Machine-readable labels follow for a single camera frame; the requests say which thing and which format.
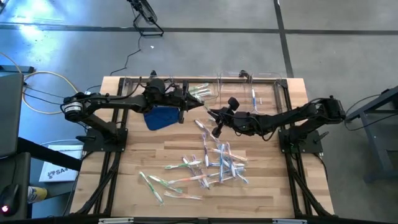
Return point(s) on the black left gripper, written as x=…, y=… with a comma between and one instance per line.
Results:
x=182, y=96

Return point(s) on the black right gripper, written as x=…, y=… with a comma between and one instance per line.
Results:
x=236, y=119

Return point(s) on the purple toothbrush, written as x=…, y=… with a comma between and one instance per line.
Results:
x=203, y=180
x=205, y=129
x=205, y=151
x=230, y=158
x=191, y=166

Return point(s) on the blue toothbrush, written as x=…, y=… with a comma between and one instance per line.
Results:
x=227, y=165
x=254, y=96
x=242, y=178
x=221, y=163

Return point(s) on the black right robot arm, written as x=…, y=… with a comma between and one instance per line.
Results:
x=280, y=116

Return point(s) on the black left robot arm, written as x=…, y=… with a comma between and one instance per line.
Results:
x=118, y=101

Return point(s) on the clear scoop-front plastic bin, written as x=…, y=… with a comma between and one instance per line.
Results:
x=211, y=101
x=130, y=87

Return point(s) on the blue cloth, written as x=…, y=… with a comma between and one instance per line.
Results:
x=160, y=118

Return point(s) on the black floor fan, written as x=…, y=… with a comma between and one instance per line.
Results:
x=146, y=12

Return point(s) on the white printed box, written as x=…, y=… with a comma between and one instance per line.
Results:
x=59, y=172

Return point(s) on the blue-legged side table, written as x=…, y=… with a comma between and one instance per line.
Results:
x=373, y=140

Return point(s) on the yellow white can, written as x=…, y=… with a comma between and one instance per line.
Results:
x=37, y=194

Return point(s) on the grey flat bar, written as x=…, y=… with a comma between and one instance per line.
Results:
x=15, y=69

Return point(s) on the dark grey laptop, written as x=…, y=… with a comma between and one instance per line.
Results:
x=11, y=115

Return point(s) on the black computer mouse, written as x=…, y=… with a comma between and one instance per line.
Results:
x=9, y=199

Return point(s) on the black rail clamp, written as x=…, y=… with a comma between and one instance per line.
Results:
x=244, y=75
x=153, y=74

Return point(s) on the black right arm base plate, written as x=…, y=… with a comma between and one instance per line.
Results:
x=311, y=148

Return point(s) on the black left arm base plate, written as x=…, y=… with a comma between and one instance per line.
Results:
x=93, y=147

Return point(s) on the white bracket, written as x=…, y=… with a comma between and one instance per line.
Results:
x=115, y=221
x=289, y=221

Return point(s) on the black desk frame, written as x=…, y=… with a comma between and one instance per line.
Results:
x=46, y=154

